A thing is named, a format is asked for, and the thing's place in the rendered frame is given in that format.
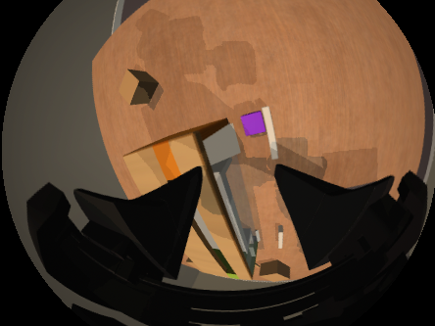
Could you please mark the purple cube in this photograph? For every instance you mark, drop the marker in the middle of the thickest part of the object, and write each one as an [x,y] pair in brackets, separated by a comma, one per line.
[253,123]

